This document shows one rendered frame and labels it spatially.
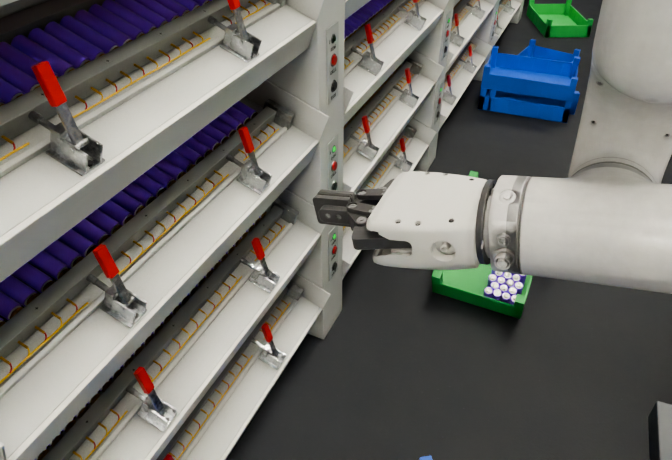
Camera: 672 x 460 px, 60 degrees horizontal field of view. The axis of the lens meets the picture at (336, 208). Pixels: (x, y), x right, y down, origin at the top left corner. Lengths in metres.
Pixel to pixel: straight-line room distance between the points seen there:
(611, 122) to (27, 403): 0.58
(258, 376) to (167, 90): 0.59
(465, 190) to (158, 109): 0.31
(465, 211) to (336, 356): 0.77
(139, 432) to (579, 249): 0.57
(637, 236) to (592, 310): 0.96
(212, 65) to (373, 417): 0.72
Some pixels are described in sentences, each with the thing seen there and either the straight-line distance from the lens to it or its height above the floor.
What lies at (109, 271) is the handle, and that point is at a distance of 0.63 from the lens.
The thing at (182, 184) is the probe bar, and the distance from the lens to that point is 0.77.
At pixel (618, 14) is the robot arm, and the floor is 0.84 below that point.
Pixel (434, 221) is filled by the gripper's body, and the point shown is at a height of 0.65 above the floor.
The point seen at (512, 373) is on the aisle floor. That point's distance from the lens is 1.25.
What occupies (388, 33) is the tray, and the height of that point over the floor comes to 0.51.
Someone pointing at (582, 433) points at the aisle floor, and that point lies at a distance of 1.21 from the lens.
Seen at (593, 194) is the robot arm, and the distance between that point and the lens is 0.49.
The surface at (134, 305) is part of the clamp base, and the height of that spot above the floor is 0.50.
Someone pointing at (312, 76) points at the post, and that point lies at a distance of 0.89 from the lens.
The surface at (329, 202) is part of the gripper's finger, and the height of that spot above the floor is 0.62.
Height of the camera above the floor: 0.96
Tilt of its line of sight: 37 degrees down
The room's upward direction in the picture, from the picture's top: straight up
